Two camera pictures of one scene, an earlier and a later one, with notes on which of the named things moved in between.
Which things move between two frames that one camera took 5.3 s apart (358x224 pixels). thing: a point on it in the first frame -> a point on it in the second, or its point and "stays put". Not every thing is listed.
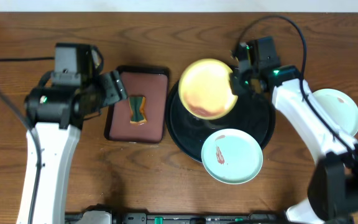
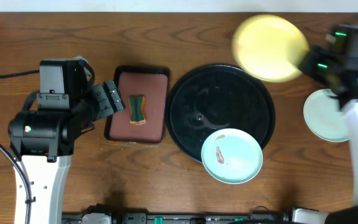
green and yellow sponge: x=137 y=106 stays put
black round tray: x=255 y=116 stays put
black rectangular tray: x=152 y=83 stays put
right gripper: x=237 y=88 -> x=309 y=66
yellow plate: x=205 y=90 -> x=265 y=45
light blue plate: x=232 y=155 stays put
